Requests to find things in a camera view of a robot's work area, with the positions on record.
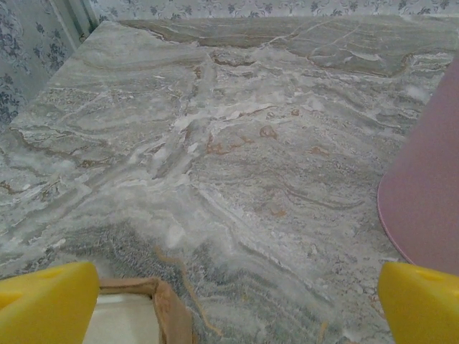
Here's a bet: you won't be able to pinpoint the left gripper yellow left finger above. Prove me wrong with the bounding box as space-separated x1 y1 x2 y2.
0 261 100 344

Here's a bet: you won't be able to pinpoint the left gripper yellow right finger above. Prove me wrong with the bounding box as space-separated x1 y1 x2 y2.
378 261 459 344

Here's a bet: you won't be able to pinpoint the white paper napkins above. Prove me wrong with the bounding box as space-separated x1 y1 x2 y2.
85 293 161 344

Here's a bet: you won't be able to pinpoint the pink straw holder cup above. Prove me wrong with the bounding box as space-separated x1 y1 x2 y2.
376 57 459 267

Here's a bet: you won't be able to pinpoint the aluminium corner post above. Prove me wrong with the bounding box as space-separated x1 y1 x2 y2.
53 0 100 42

